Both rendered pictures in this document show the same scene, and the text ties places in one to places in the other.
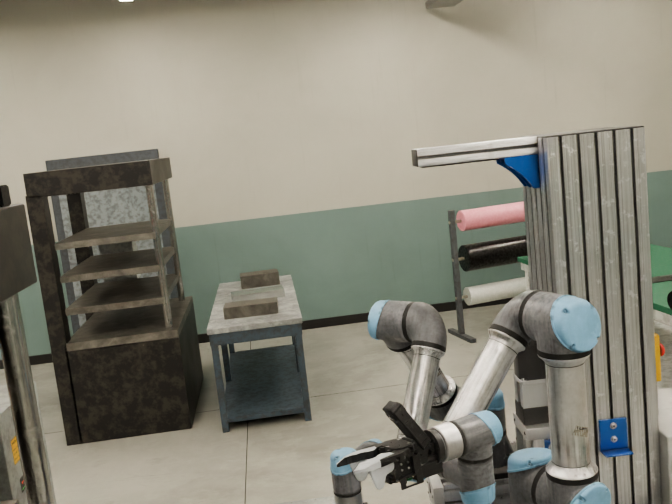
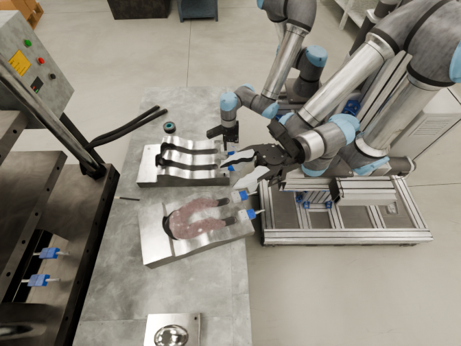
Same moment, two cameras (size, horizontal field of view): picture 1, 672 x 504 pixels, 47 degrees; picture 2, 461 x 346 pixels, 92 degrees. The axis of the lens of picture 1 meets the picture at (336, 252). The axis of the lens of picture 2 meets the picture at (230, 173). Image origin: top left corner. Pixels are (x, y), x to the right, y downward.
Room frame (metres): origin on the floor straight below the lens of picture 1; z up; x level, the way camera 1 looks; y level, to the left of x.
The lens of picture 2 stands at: (1.14, 0.01, 1.89)
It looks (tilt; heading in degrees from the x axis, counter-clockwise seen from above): 57 degrees down; 1
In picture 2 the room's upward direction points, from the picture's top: straight up
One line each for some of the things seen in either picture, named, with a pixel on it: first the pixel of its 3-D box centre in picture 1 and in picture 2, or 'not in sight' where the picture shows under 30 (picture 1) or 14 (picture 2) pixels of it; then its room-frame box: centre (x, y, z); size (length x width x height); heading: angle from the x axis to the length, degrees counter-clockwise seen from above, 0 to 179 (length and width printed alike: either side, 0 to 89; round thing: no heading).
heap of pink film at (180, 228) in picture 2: not in sight; (195, 217); (1.52, 0.18, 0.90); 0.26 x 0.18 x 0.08; 110
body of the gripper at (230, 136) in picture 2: not in sight; (230, 131); (1.92, 0.03, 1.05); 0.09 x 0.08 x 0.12; 93
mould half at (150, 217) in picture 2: not in sight; (196, 222); (1.51, 0.18, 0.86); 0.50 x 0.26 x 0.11; 110
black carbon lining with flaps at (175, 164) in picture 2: not in sight; (185, 156); (1.86, 0.27, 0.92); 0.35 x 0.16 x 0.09; 93
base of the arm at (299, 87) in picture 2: (488, 443); (307, 82); (2.28, -0.41, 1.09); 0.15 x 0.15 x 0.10
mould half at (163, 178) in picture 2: not in sight; (184, 160); (1.87, 0.29, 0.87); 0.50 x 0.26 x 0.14; 93
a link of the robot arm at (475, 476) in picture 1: (471, 474); (313, 154); (1.56, -0.24, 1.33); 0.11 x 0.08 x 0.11; 27
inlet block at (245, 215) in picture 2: not in sight; (252, 213); (1.56, -0.09, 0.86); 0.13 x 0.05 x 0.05; 110
